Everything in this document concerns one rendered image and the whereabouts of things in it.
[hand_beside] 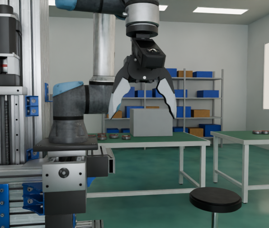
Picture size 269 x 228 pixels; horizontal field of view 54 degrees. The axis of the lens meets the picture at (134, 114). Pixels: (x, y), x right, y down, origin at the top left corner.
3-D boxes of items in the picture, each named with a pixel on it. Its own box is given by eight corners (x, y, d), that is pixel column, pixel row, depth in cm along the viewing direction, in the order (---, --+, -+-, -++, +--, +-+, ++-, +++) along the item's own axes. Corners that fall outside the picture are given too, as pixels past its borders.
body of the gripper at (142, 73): (153, 85, 64) (153, 35, 64) (162, 83, 56) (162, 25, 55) (122, 84, 63) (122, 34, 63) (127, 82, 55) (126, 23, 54)
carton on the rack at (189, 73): (174, 78, 696) (174, 72, 695) (187, 78, 700) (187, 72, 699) (178, 77, 656) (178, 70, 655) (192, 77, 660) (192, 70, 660)
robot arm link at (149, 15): (163, 3, 55) (124, 1, 54) (163, 26, 55) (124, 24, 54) (154, 15, 62) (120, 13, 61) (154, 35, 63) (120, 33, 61)
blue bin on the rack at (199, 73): (190, 78, 701) (190, 73, 701) (205, 79, 707) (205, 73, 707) (196, 77, 660) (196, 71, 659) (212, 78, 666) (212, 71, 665)
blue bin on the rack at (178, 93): (169, 97, 697) (169, 90, 696) (182, 97, 700) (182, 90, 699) (173, 97, 655) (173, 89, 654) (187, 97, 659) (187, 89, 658)
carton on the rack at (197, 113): (188, 116, 706) (188, 109, 705) (203, 116, 711) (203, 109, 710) (193, 117, 667) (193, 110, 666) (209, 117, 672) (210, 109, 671)
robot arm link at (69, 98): (52, 115, 107) (51, 81, 106) (85, 114, 111) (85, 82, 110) (52, 116, 95) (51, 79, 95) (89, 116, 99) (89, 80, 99)
